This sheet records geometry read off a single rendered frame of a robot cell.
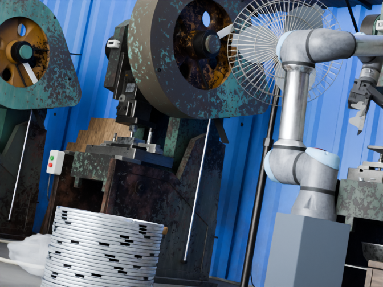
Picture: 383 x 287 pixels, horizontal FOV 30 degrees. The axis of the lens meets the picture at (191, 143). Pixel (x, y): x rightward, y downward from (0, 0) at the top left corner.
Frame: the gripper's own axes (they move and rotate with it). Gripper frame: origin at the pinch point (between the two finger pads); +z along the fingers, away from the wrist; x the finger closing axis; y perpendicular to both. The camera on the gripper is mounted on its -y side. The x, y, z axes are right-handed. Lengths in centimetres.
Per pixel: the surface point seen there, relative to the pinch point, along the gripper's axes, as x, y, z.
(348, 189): -23.3, -0.4, 16.2
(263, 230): -206, 57, -18
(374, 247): -32.2, -15.5, 34.1
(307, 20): -50, 43, -79
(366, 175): -27.5, -5.7, 6.5
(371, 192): -18.7, -9.4, 17.2
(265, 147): -79, 48, -19
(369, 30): -17, 9, -57
